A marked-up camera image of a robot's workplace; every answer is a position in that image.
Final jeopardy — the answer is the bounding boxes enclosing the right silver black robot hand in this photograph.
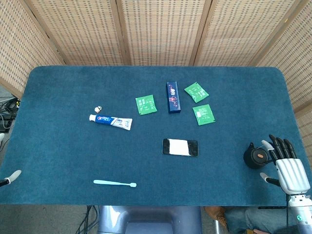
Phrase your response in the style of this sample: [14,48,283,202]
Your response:
[259,134,311,195]

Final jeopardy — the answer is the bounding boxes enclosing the smartphone with teal back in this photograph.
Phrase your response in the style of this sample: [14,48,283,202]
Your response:
[162,138,199,157]

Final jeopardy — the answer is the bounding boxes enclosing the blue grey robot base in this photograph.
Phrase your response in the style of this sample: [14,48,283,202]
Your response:
[97,206,203,234]

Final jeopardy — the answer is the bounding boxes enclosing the black round speaker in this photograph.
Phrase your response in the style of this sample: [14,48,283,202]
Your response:
[243,142,269,170]

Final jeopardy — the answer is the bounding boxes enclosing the blue jeans leg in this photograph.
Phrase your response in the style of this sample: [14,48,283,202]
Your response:
[223,207,297,234]

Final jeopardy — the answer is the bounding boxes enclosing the brown shoe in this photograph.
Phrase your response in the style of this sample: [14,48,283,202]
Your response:
[204,206,231,230]

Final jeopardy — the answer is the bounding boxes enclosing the woven bamboo screen panel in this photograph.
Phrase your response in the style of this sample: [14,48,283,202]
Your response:
[254,0,312,144]
[0,0,66,98]
[192,0,303,67]
[114,0,212,66]
[19,0,128,66]

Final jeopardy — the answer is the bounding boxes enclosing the green sachet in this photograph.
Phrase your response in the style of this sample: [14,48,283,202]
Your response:
[135,94,157,116]
[184,82,210,103]
[192,104,216,126]

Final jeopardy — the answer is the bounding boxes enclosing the dark blue carton box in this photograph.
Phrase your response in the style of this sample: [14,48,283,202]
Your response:
[166,81,182,114]

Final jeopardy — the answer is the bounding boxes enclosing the light blue toothbrush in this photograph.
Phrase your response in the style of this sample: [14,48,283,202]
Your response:
[93,179,137,188]

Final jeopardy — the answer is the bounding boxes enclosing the blue and white toothpaste tube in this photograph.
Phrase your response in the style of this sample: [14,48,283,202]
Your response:
[89,114,133,131]

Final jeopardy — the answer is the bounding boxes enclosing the dark teal table cloth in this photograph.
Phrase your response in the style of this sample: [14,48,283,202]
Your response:
[0,65,312,207]

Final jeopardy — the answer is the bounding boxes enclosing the black cables under table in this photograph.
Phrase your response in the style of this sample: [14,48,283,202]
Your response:
[76,206,98,234]

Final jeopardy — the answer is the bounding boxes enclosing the black cable bundle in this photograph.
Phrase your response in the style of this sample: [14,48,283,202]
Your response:
[0,96,21,134]

